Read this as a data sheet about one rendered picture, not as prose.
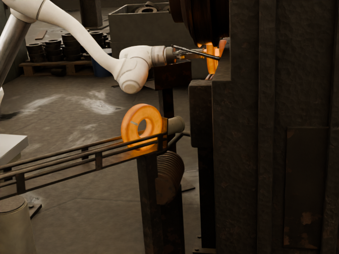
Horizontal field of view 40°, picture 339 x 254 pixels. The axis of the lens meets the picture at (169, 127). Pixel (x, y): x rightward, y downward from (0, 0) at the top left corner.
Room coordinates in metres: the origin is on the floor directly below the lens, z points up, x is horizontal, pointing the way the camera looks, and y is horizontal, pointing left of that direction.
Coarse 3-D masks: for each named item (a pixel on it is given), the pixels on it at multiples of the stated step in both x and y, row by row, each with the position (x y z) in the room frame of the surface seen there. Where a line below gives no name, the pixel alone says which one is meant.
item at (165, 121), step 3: (162, 117) 1.45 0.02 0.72; (162, 120) 1.45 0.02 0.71; (165, 120) 1.44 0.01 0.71; (162, 123) 1.45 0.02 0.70; (165, 123) 1.44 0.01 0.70; (162, 126) 1.45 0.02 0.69; (165, 126) 1.43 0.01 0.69; (162, 129) 1.44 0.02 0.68; (165, 129) 1.43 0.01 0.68; (165, 135) 1.43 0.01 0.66; (165, 141) 1.43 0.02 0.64; (165, 144) 1.43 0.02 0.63
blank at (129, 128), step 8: (144, 104) 1.41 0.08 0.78; (128, 112) 1.38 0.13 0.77; (136, 112) 1.37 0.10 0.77; (144, 112) 1.40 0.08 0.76; (152, 112) 1.42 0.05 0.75; (128, 120) 1.35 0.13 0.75; (136, 120) 1.37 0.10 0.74; (152, 120) 1.42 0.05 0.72; (160, 120) 1.44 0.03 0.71; (128, 128) 1.35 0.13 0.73; (136, 128) 1.37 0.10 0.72; (152, 128) 1.42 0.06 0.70; (160, 128) 1.44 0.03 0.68; (128, 136) 1.34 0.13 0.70; (136, 136) 1.37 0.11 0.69; (144, 136) 1.41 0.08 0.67; (136, 144) 1.36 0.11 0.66; (152, 144) 1.41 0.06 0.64
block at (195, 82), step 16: (192, 80) 1.60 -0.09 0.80; (208, 80) 1.58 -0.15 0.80; (192, 96) 1.54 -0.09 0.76; (208, 96) 1.52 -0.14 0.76; (192, 112) 1.54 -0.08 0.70; (208, 112) 1.52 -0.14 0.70; (192, 128) 1.54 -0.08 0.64; (208, 128) 1.52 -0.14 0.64; (192, 144) 1.54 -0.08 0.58; (208, 144) 1.53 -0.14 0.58
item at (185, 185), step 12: (180, 60) 2.37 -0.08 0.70; (156, 72) 2.19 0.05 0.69; (168, 72) 2.22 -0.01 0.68; (180, 72) 2.24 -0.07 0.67; (144, 84) 2.34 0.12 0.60; (156, 84) 2.19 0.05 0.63; (168, 84) 2.21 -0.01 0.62; (180, 84) 2.24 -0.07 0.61; (168, 96) 2.30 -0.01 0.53; (168, 108) 2.30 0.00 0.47
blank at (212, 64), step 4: (208, 44) 1.95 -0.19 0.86; (208, 48) 1.94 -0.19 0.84; (212, 48) 1.93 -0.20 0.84; (208, 52) 1.93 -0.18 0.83; (212, 52) 1.93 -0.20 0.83; (208, 60) 1.92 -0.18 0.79; (212, 60) 1.92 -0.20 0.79; (216, 60) 2.01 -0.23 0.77; (208, 64) 1.93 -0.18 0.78; (212, 64) 1.92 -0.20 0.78; (216, 64) 1.99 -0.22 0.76; (208, 68) 1.93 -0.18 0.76; (212, 68) 1.93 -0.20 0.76; (212, 72) 1.95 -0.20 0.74
